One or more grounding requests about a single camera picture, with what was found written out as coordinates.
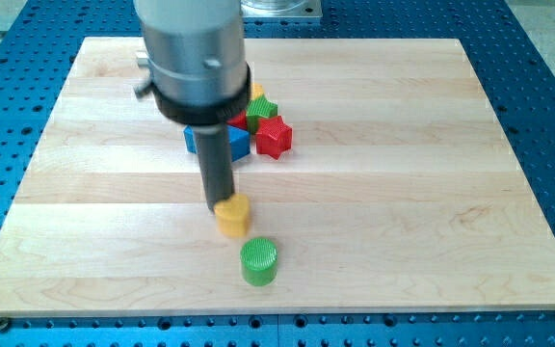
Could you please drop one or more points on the yellow heart block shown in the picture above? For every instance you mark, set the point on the yellow heart block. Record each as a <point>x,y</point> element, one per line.
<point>233,215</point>

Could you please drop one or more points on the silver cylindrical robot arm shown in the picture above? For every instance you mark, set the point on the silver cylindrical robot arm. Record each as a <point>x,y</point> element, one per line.
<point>195,49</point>

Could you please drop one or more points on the red star block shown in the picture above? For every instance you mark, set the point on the red star block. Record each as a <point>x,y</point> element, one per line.
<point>273,137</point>

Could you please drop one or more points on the blue triangle block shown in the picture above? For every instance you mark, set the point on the blue triangle block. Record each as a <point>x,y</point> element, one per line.
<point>239,141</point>

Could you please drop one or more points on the green star block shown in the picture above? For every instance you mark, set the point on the green star block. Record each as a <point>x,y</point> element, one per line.
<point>259,108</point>

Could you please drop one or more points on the small red block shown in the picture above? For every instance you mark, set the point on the small red block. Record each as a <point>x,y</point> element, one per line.
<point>239,121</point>

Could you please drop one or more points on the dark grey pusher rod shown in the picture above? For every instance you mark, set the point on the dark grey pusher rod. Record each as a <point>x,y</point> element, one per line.
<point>214,157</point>

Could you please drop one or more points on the green cylinder block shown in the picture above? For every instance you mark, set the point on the green cylinder block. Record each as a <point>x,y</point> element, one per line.
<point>259,261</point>

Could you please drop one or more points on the small yellow block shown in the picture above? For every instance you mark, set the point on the small yellow block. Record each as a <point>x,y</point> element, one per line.
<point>257,91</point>

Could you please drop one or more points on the wooden board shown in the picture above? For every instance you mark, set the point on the wooden board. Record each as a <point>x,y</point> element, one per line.
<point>400,193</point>

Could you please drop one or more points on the blue perforated metal base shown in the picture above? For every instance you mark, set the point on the blue perforated metal base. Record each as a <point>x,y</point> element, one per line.
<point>40,48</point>

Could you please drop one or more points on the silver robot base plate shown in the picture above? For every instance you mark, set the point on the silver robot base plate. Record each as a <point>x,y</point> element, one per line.
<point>306,9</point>

